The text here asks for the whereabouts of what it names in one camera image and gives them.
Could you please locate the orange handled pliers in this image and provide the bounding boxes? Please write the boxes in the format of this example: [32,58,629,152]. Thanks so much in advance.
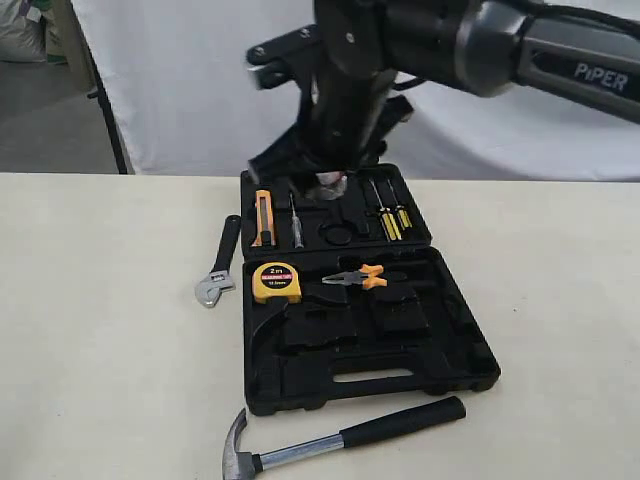
[322,264,388,290]

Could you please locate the adjustable wrench black handle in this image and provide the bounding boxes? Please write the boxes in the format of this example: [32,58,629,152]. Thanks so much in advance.
[194,214,241,308]

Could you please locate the black electrical tape roll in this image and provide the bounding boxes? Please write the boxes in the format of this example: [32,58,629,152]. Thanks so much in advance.
[307,171,348,201]

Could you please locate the white sack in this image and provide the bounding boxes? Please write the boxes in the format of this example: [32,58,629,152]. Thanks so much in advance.
[1,0,67,64]

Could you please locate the claw hammer black grip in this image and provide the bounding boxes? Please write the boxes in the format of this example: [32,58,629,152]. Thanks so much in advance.
[221,396,466,479]

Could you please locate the white backdrop cloth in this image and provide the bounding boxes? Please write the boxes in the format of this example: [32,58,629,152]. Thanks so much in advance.
[73,1,639,180]

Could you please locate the orange utility knife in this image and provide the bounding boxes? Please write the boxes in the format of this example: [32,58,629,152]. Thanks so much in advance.
[251,189,276,247]

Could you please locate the black backdrop stand pole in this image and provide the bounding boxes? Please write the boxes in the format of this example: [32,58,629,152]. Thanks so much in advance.
[77,17,132,175]

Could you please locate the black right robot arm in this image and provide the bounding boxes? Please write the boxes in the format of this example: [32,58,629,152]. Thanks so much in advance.
[246,1,639,183]

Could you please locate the yellow tape measure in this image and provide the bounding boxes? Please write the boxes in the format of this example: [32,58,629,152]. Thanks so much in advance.
[251,262,302,304]

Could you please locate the clear test pen screwdriver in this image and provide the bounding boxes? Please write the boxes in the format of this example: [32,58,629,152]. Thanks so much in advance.
[289,192,304,249]

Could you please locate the yellow black screwdriver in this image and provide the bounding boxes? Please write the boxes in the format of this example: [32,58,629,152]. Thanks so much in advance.
[368,178,402,241]
[386,178,413,231]

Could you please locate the black plastic tool case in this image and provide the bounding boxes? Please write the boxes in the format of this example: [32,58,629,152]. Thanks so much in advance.
[240,164,501,416]

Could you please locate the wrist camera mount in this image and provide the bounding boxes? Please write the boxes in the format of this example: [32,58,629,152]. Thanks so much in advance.
[246,24,321,90]

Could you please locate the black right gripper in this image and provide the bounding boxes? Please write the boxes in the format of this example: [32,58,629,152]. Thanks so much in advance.
[248,1,414,183]

